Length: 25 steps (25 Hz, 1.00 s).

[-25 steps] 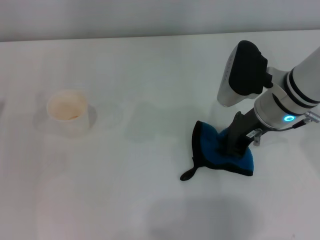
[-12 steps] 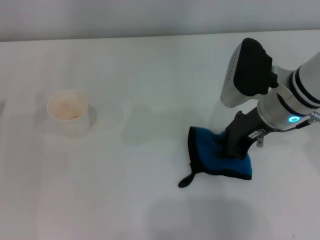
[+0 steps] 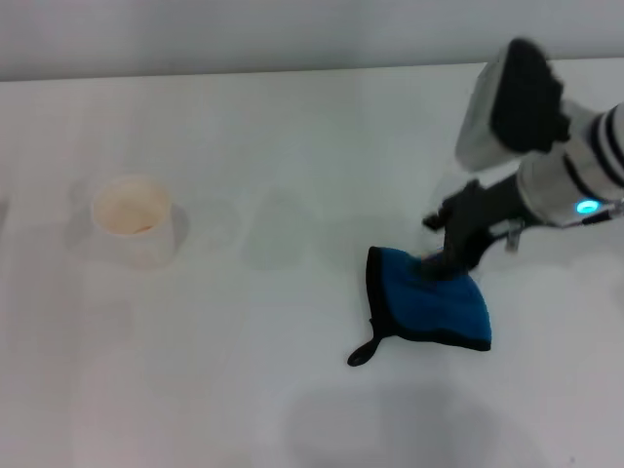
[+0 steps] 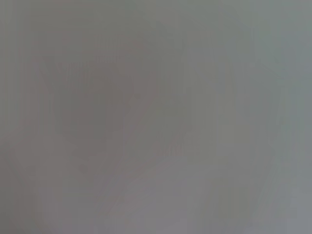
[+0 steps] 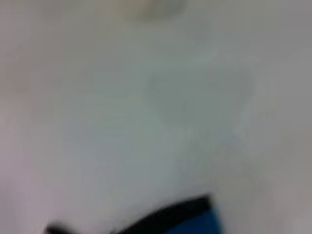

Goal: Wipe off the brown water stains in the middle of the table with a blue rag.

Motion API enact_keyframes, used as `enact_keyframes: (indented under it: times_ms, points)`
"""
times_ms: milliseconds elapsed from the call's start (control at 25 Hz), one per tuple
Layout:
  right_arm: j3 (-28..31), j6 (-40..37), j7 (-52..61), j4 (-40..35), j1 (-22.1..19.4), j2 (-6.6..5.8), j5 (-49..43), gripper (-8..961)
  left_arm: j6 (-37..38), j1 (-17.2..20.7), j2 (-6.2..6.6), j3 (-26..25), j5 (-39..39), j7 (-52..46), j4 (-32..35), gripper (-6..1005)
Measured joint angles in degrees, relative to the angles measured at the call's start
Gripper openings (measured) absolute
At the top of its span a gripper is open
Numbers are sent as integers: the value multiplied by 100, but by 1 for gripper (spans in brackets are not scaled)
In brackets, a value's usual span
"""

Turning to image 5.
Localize blue rag with black trim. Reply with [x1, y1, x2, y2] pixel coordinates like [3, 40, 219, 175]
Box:
[45, 193, 223, 234]

